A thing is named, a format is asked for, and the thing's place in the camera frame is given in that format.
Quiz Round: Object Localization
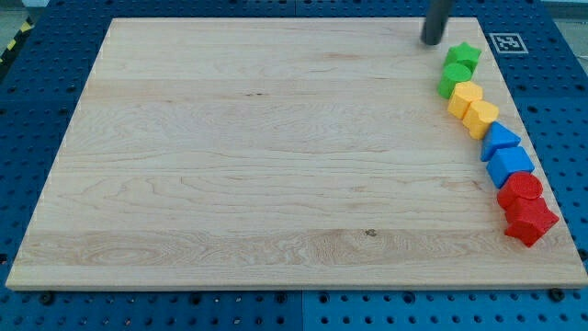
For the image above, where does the green star block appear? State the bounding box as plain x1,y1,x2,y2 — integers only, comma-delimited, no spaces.
444,42,481,73

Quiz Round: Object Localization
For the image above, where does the red star block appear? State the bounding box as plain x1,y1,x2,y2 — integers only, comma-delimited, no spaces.
504,198,560,247

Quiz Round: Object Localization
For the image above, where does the wooden board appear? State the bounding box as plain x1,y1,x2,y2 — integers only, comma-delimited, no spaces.
6,17,587,291

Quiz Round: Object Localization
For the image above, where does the yellow hexagon block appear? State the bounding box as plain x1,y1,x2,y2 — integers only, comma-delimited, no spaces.
447,81,483,120

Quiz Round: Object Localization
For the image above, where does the green cylinder block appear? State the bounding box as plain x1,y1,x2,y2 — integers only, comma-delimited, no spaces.
437,63,472,99

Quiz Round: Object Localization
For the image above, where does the yellow heart block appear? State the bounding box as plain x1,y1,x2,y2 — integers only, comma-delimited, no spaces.
462,100,500,140

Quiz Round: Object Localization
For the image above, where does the blue triangle block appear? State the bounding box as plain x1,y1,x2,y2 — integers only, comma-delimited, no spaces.
480,121,522,162

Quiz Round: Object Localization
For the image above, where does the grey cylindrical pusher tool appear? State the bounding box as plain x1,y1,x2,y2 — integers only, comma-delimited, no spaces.
421,0,455,46

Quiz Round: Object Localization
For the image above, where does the blue cube block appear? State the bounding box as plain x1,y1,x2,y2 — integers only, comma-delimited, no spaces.
486,146,535,188

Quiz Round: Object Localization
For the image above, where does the red cylinder block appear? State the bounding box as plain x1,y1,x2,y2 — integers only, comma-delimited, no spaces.
497,171,543,210

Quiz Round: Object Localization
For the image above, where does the white fiducial marker tag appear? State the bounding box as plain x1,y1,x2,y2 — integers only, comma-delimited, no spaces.
490,32,528,54

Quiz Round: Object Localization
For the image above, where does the yellow black hazard tape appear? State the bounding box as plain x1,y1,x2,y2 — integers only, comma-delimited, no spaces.
1,17,34,66

